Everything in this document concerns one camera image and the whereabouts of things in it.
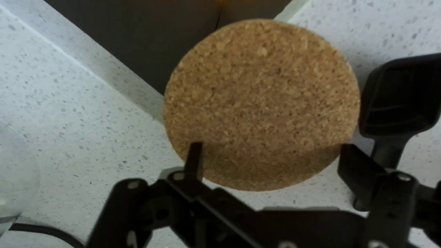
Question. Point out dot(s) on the dark drawer cabinet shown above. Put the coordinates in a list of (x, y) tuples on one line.
[(137, 36)]

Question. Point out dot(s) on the black plastic scoop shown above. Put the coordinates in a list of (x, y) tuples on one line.
[(399, 97)]

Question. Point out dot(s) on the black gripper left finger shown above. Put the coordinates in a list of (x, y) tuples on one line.
[(137, 215)]

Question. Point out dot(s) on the wooden round board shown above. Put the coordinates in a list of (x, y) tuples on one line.
[(261, 101)]

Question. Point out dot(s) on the dark door cabinet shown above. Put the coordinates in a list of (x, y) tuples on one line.
[(248, 7)]

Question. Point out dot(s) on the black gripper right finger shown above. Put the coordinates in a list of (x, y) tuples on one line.
[(394, 207)]

